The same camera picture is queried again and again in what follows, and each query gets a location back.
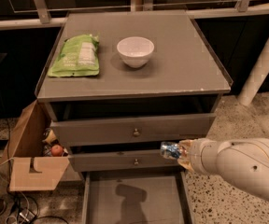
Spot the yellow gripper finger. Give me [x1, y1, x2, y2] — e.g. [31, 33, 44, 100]
[177, 158, 193, 172]
[178, 139, 193, 150]

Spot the grey drawer cabinet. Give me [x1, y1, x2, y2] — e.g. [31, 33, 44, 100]
[35, 10, 234, 175]

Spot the white ceramic bowl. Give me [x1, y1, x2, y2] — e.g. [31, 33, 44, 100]
[117, 36, 155, 68]

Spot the brass top drawer knob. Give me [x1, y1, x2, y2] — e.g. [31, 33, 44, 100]
[133, 128, 140, 137]

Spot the grey top drawer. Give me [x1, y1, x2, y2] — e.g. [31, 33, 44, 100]
[51, 113, 216, 147]

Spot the metal railing frame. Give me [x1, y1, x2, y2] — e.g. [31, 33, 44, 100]
[0, 0, 269, 32]

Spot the red apple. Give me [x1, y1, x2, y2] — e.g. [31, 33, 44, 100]
[50, 145, 64, 157]

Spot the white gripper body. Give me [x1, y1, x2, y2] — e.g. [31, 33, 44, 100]
[189, 138, 217, 175]

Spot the brown cardboard box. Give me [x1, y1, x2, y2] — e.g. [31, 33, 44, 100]
[0, 101, 69, 191]

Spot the blue silver redbull can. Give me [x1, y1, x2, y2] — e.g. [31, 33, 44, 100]
[161, 142, 181, 159]

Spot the grey drawer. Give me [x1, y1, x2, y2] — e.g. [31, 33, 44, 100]
[68, 146, 178, 172]
[51, 113, 216, 147]
[82, 169, 193, 224]

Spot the grey bottom drawer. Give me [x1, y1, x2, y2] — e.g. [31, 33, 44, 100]
[82, 169, 193, 224]

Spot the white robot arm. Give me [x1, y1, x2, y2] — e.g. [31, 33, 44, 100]
[178, 15, 269, 202]

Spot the green snack bag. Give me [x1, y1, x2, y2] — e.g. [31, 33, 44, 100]
[48, 34, 99, 77]

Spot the beige item in box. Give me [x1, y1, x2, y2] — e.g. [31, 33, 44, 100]
[43, 129, 58, 145]

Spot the grey middle drawer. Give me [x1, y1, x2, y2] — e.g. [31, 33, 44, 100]
[68, 146, 178, 172]

